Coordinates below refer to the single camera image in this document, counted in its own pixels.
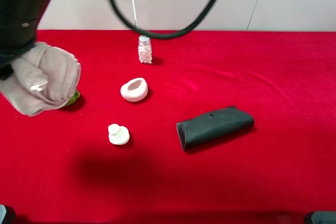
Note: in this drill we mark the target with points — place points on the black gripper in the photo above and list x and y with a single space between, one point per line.
19 22

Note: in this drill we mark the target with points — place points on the pink towel with band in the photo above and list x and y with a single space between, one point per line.
45 78

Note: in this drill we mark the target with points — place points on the green lime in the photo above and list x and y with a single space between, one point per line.
73 99

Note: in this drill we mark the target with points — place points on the glass bottle of white pills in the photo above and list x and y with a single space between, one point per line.
145 50

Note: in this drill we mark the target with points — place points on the pink egg-shaped foam bowl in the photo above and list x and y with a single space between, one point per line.
135 90

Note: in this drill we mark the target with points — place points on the white mushroom-shaped toy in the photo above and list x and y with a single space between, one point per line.
118 135

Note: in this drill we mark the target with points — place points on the red table cloth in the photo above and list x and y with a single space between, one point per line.
60 167

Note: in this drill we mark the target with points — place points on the black base corner left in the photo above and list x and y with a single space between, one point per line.
7 214

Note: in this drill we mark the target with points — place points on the black base corner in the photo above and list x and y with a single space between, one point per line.
320 217
7 214

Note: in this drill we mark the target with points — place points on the black glasses case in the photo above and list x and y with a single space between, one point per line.
213 125

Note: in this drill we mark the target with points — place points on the black base corner right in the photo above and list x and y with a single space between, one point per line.
320 217

